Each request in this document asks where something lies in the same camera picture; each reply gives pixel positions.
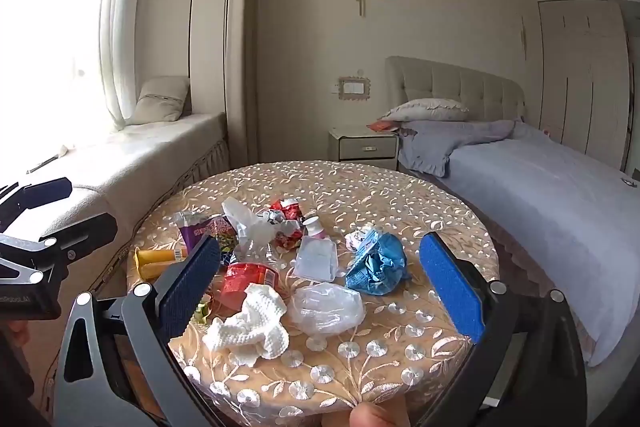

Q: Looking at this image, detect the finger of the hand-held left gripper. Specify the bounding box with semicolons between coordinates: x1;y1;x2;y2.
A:
0;177;74;228
0;213;119;284

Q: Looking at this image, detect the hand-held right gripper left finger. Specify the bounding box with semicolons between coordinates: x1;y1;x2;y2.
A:
52;234;223;427

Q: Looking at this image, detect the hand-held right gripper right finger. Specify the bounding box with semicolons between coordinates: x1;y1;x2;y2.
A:
415;232;588;427

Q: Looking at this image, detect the blue snack packet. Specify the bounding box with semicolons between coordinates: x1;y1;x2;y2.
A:
345;227;413;297

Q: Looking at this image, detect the clear plastic container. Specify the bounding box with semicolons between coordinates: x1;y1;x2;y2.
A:
292;237;341;283

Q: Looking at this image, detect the person's right hand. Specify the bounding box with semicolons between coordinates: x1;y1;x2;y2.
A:
349;402;413;427

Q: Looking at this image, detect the thin dark stick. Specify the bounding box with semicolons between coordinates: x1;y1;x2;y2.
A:
25;154;58;174

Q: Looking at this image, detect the yellow tube packet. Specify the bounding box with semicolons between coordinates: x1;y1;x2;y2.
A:
132;247;190;280

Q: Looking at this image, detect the purple snack packet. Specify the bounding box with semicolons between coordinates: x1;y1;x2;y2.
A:
175;211;238;259

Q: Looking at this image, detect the red snack packet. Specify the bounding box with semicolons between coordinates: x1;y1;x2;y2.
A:
212;261;281;308

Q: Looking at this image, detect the white knitted cloth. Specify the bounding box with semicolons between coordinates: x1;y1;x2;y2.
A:
202;283;291;367

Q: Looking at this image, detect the clear plastic bag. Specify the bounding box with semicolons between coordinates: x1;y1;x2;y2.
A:
221;197;281;258

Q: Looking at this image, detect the small white crumpled wrapper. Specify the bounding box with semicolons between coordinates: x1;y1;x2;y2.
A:
346;224;381;253

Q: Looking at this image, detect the cream window seat mat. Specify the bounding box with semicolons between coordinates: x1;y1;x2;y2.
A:
0;113;228;258

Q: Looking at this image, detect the red crumpled wrapper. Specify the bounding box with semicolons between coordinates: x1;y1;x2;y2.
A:
262;199;306;253

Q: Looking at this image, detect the bed with lavender sheet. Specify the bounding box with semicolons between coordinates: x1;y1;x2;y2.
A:
397;122;640;368

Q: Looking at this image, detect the crumpled clear plastic wrap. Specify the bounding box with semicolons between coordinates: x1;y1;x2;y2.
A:
289;282;366;337

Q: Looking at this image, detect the small white pink bottle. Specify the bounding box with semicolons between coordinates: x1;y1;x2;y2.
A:
303;216;328;242

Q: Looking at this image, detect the round table with floral cloth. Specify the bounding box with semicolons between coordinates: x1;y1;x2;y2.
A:
125;162;501;427

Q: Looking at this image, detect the grey ruffled blanket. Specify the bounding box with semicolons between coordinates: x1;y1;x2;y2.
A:
397;119;518;178

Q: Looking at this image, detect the beige window seat pillow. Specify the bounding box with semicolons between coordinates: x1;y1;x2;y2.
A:
134;76;192;124

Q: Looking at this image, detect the beige nightstand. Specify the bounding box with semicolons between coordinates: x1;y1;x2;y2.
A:
327;127;401;172

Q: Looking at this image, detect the white ruffled bed pillow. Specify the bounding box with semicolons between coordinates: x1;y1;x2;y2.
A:
382;98;471;124

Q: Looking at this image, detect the sheer white curtain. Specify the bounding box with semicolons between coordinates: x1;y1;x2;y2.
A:
75;0;151;132

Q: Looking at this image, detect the beige tufted headboard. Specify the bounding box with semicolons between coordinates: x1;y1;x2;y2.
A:
384;56;526;124

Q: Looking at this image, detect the beige wardrobe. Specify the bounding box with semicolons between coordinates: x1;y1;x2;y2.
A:
537;0;640;172

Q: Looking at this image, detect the framed wall switch panel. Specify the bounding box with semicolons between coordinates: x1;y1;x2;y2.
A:
336;76;371;100

